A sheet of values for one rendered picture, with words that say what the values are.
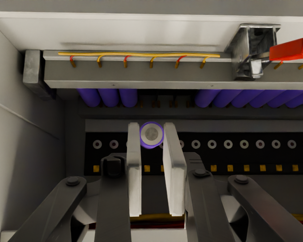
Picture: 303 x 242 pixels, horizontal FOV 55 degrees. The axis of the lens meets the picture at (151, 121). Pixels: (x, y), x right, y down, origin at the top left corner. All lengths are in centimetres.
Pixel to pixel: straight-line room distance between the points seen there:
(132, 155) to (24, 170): 14
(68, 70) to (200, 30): 11
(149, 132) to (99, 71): 7
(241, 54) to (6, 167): 19
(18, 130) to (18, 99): 3
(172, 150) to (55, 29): 12
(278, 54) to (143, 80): 11
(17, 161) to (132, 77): 12
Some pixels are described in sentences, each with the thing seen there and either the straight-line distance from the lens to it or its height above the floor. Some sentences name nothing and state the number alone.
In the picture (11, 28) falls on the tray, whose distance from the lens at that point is 23.
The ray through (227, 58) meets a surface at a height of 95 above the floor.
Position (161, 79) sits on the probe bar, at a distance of 24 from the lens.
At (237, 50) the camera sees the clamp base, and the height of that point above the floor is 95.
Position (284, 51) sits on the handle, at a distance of 17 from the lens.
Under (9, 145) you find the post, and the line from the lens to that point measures 25.
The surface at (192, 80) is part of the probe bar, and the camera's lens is 24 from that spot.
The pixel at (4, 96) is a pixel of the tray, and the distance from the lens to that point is 23.
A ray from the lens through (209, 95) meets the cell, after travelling 29.
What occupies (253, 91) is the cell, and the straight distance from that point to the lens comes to 29.
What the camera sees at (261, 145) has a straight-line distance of 39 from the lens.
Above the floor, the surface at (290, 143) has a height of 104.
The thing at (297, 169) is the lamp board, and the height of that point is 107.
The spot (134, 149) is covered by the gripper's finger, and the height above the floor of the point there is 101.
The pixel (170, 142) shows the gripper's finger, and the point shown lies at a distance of 17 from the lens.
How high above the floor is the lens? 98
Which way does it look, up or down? 5 degrees up
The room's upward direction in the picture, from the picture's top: 180 degrees counter-clockwise
